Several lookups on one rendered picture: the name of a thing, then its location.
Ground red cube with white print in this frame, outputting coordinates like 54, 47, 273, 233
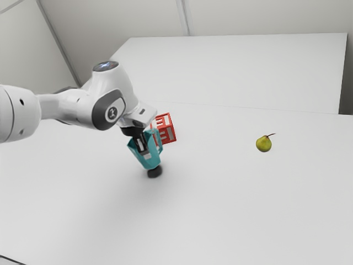
152, 112, 178, 146

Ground green pear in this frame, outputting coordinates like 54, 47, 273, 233
255, 132, 276, 153

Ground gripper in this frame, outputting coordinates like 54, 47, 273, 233
120, 120, 151, 160

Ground teal faceted mug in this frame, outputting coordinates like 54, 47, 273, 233
126, 127, 164, 170

